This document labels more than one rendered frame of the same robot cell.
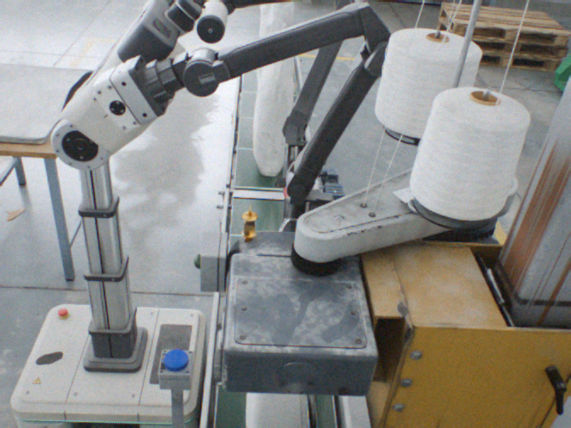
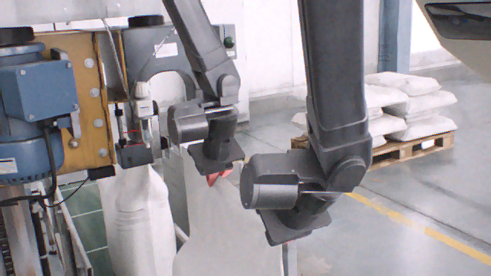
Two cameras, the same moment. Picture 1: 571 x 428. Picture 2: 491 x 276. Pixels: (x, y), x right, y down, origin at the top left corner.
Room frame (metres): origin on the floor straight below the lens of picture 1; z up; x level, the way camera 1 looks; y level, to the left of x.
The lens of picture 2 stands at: (2.00, -0.30, 1.39)
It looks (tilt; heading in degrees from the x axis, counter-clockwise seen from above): 16 degrees down; 158
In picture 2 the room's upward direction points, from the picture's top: 4 degrees counter-clockwise
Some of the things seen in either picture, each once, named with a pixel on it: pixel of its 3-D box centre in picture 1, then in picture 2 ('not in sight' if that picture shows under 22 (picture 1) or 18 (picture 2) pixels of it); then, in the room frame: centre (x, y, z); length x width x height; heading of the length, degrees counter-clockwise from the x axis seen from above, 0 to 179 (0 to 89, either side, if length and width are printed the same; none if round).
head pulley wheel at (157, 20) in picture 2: (316, 254); (146, 21); (0.78, -0.06, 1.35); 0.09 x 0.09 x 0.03
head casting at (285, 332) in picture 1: (290, 335); (158, 71); (0.71, -0.03, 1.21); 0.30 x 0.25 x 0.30; 5
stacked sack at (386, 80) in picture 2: not in sight; (397, 83); (-1.49, 2.61, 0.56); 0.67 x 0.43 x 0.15; 5
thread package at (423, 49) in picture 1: (426, 82); not in sight; (0.99, -0.23, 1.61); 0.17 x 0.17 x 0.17
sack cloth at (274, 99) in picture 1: (274, 98); not in sight; (2.85, 0.12, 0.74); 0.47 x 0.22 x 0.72; 3
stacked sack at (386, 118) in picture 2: not in sight; (361, 126); (-1.20, 2.01, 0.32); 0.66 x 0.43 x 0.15; 97
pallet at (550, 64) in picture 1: (494, 48); not in sight; (6.45, -2.16, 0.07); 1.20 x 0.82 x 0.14; 93
